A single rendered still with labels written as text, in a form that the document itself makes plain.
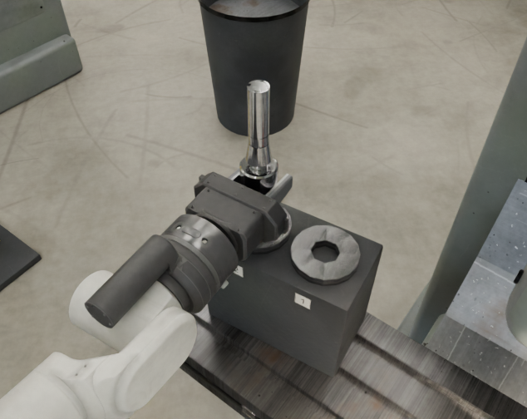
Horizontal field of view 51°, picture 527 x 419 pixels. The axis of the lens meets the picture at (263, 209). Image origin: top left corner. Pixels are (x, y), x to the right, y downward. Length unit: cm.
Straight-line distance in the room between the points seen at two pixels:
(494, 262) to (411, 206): 141
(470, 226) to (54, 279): 158
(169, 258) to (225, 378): 33
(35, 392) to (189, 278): 17
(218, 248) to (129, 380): 16
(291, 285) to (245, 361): 21
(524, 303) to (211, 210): 35
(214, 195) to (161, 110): 218
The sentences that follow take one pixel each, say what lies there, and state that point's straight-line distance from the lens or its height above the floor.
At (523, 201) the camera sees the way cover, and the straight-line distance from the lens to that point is 95.
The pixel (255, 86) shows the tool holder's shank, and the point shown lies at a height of 135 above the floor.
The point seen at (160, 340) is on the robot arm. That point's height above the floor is 124.
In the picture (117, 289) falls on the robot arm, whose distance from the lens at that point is 52.
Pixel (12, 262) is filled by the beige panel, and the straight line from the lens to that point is 227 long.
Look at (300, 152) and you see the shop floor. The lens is 253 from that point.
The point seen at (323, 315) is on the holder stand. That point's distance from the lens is 72.
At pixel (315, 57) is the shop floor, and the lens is 315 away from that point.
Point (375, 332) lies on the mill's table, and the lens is 89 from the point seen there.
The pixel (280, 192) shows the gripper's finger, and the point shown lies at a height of 121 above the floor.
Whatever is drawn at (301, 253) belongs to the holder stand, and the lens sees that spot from 71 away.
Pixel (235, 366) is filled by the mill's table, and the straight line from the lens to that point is 85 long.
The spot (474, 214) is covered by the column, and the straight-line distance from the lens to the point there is 103.
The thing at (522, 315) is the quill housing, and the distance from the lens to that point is 43.
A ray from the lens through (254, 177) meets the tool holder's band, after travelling 65.
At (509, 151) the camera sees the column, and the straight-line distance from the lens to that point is 92.
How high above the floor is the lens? 169
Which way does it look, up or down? 48 degrees down
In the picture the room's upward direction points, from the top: straight up
